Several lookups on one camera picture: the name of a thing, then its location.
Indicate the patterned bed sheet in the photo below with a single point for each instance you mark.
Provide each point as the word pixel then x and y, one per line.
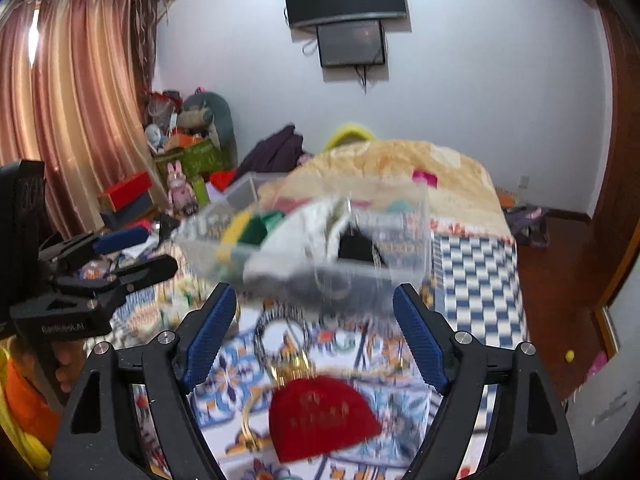
pixel 475 280

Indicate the dark purple clothing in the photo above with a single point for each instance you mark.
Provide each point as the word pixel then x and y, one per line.
pixel 275 157

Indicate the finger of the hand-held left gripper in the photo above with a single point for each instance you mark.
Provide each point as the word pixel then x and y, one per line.
pixel 147 269
pixel 122 240

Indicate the person's left forearm orange sleeve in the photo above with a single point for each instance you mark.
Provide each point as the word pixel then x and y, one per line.
pixel 22 400

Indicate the black cloth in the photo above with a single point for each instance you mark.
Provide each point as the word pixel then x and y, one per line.
pixel 357 250

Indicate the pink toy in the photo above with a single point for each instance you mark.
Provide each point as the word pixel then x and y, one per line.
pixel 597 364

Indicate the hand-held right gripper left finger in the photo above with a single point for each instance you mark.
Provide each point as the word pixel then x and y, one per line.
pixel 210 336

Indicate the red box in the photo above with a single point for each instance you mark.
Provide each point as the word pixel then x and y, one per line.
pixel 127 191

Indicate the small black wall monitor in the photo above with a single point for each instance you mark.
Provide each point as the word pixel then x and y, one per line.
pixel 351 43

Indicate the yellow ball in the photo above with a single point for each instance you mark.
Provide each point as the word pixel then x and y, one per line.
pixel 569 356

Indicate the orange floral quilt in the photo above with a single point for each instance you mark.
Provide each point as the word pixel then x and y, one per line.
pixel 390 165

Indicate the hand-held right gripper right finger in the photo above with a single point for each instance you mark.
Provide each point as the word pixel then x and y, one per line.
pixel 419 336

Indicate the person's left hand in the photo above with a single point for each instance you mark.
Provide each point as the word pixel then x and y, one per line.
pixel 67 366

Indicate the red velvet pouch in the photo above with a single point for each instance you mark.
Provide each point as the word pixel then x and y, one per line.
pixel 322 417

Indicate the pink curtain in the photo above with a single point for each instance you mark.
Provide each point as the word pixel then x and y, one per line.
pixel 75 100

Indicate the pink bunny doll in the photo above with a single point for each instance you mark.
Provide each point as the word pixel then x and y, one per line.
pixel 181 191

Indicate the white cloth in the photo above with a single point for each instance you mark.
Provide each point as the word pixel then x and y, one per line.
pixel 300 240

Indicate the green cardboard box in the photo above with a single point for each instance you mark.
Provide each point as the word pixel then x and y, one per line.
pixel 197 160

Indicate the white cabinet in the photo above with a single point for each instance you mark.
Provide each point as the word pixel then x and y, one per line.
pixel 607 395

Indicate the dark grey box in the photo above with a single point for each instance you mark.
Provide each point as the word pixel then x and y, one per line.
pixel 127 212

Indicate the clear plastic storage box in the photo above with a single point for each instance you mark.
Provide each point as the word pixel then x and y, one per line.
pixel 310 240

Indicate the yellow green cloth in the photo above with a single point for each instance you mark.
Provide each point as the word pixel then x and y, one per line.
pixel 250 230

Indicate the wall socket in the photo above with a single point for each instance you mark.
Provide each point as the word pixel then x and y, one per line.
pixel 525 182

